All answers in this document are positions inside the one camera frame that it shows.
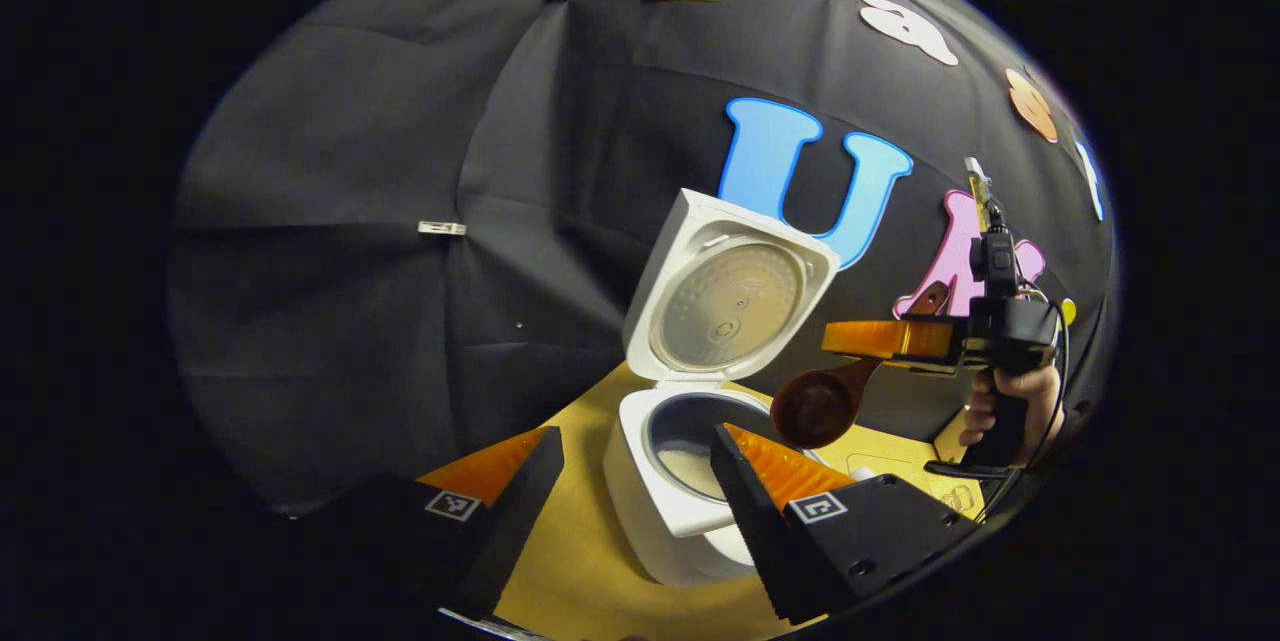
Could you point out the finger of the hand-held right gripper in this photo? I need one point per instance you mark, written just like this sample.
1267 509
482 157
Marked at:
885 338

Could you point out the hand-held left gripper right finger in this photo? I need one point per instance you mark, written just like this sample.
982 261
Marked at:
745 511

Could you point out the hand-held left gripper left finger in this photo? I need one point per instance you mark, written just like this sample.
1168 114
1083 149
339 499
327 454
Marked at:
520 511

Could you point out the white rice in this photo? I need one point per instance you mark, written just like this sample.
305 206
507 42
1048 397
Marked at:
695 471

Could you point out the wooden spoon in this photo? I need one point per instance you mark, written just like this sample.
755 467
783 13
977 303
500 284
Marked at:
815 406

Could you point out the white rice cooker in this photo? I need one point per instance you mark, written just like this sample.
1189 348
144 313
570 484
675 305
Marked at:
660 271

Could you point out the clear plastic container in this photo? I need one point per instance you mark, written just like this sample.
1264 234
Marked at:
880 468

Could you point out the white clip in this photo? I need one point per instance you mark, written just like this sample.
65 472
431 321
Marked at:
442 228

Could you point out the black backdrop cloth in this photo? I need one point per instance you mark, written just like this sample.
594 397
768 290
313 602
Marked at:
350 221

